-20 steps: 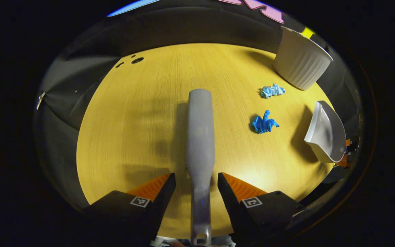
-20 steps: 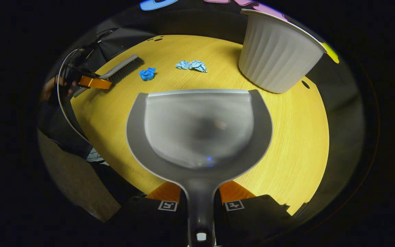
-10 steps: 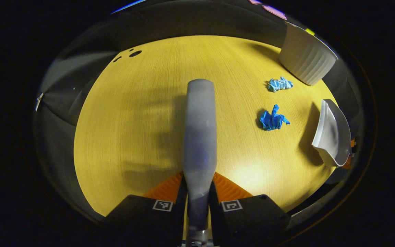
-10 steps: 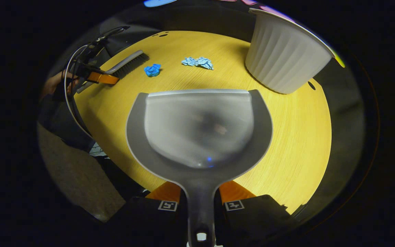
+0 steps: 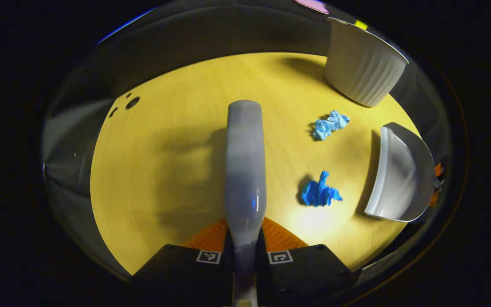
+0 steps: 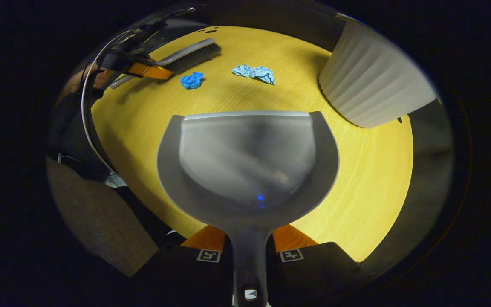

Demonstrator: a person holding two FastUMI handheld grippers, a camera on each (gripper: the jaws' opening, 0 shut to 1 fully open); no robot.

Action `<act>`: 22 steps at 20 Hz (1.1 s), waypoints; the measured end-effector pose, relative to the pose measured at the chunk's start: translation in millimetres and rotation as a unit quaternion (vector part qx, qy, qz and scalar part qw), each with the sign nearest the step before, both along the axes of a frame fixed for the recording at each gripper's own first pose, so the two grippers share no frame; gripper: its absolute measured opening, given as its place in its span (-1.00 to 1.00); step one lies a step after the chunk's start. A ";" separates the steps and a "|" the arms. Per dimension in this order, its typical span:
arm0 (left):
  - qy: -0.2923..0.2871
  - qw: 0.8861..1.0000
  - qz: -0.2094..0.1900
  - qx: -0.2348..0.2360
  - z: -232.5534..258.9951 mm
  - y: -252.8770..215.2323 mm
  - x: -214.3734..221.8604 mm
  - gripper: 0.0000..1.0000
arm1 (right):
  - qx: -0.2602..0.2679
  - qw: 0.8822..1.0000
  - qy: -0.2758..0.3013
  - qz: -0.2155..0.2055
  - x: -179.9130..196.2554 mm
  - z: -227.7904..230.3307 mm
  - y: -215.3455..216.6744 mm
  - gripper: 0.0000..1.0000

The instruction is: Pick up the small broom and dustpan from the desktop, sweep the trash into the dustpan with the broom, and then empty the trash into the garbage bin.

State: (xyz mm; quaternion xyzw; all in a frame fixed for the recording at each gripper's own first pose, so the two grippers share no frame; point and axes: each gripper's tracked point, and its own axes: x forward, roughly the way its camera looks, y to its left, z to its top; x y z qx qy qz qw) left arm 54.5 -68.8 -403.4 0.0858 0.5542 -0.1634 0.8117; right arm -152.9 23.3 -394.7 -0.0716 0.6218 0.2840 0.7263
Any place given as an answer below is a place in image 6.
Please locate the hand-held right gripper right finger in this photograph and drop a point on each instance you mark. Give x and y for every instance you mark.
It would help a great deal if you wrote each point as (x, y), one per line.
(309, 277)

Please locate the grey dustpan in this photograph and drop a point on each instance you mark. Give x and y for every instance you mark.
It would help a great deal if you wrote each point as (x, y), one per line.
(249, 162)

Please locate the yellow wooden desktop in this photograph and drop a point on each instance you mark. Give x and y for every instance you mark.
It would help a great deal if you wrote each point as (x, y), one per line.
(373, 170)

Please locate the dark blue paper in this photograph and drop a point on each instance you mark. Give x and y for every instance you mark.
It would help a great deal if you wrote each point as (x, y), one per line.
(192, 80)

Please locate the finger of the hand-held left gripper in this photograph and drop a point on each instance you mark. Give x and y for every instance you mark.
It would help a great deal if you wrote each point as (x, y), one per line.
(151, 71)

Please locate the white ribbed garbage bin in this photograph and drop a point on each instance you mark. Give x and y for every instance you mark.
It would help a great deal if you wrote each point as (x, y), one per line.
(373, 81)

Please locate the light blue paper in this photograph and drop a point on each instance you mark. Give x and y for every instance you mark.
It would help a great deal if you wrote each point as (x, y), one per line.
(256, 72)

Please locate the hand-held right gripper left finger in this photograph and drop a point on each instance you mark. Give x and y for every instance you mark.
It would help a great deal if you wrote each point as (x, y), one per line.
(186, 277)

